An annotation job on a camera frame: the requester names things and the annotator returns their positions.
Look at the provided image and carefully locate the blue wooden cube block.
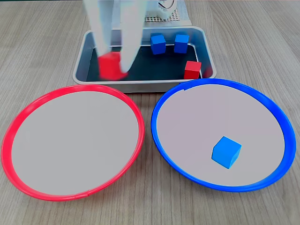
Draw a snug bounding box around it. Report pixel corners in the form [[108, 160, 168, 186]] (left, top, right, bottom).
[[150, 34, 166, 55], [174, 34, 189, 54], [211, 136, 242, 169]]

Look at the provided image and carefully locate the red wooden cube block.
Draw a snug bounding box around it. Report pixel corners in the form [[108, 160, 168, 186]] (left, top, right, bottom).
[[97, 52, 129, 82], [184, 60, 202, 80]]

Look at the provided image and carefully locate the black tray liner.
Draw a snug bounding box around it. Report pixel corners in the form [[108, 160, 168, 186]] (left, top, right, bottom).
[[86, 44, 200, 82]]

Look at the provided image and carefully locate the silver metal tray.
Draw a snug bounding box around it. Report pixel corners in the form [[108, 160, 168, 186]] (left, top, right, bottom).
[[72, 27, 218, 94]]

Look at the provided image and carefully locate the beige mesh mat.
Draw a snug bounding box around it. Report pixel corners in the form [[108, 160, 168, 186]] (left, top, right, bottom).
[[142, 10, 181, 24]]

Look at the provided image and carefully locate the white base pad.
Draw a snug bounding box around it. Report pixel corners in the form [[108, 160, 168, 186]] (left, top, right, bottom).
[[112, 0, 192, 28]]

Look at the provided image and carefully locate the blue-rimmed white dish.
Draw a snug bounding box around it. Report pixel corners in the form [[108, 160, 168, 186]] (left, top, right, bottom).
[[150, 78, 297, 193]]

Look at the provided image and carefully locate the red-rimmed white dish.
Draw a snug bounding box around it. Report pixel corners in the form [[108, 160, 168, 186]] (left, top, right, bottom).
[[0, 84, 145, 202]]

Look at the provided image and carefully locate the thin servo cable loop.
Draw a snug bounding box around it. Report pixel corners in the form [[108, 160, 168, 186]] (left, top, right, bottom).
[[158, 0, 176, 9]]

